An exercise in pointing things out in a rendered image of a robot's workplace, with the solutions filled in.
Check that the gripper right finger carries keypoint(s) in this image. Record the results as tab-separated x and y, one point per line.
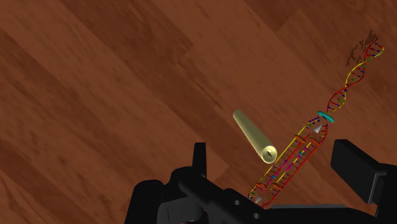
361	167

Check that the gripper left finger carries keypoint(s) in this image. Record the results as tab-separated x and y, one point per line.
198	186

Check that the colourful double helix model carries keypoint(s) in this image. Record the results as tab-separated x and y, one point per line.
297	152

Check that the cream cylindrical candle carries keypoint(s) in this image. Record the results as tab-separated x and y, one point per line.
254	136

